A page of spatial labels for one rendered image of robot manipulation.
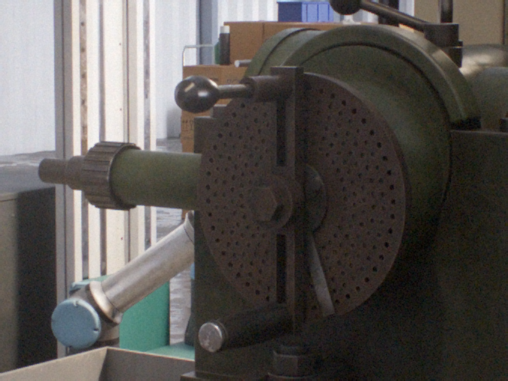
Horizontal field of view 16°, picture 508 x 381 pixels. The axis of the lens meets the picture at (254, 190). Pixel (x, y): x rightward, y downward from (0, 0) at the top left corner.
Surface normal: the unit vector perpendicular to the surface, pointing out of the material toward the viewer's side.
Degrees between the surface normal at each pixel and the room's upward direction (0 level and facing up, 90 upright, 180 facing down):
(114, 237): 90
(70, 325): 94
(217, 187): 90
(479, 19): 90
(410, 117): 52
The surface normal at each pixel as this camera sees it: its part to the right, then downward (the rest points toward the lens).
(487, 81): -0.29, -0.81
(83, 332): -0.25, 0.18
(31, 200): 0.84, 0.06
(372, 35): -0.58, 0.09
